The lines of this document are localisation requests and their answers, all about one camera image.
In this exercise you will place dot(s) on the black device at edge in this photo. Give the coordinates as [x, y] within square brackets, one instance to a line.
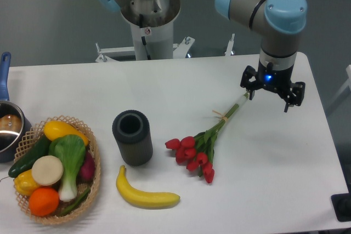
[341, 205]

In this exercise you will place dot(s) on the woven wicker basket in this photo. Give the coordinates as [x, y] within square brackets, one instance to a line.
[89, 187]

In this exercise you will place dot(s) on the white furniture leg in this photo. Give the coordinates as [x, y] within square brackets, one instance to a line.
[340, 95]

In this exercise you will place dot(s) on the yellow bell pepper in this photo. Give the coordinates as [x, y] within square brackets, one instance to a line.
[25, 184]

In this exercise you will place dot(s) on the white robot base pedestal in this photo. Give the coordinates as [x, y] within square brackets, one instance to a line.
[151, 24]

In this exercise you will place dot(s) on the purple red onion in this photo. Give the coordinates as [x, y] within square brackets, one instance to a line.
[87, 170]

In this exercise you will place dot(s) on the orange fruit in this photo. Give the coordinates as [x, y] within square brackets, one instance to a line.
[43, 201]

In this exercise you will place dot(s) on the green cucumber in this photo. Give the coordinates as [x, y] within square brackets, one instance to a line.
[26, 162]

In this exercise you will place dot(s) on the yellow squash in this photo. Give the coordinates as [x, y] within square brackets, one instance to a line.
[56, 129]

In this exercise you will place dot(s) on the round beige disc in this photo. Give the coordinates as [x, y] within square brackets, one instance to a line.
[47, 170]

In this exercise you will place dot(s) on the dark grey ribbed vase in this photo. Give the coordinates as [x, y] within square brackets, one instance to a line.
[131, 130]

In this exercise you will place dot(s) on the green bok choy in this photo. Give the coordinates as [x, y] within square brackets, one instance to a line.
[70, 150]

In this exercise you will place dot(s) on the red tulip bouquet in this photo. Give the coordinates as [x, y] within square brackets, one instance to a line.
[197, 152]

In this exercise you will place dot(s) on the green bean pod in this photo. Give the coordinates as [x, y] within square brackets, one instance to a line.
[81, 198]

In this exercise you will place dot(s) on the yellow banana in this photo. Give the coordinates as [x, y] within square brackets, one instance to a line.
[143, 199]

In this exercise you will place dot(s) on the blue handled steel pot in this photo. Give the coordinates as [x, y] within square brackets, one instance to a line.
[14, 124]

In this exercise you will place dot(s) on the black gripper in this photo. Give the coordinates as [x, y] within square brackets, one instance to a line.
[276, 81]

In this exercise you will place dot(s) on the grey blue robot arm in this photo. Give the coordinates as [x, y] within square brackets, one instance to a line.
[279, 22]

